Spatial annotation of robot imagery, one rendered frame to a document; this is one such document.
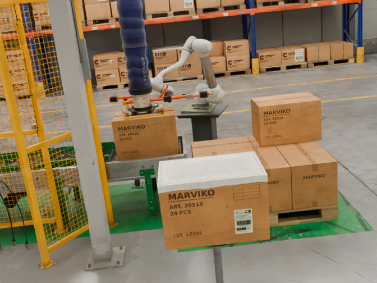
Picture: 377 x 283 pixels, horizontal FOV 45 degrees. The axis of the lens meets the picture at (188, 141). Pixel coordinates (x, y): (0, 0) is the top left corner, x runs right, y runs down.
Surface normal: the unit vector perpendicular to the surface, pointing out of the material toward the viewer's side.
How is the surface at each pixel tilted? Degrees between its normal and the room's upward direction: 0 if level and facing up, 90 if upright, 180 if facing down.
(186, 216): 90
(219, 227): 90
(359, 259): 0
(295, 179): 90
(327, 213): 90
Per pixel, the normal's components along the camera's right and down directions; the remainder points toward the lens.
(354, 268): -0.10, -0.95
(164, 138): 0.05, 0.29
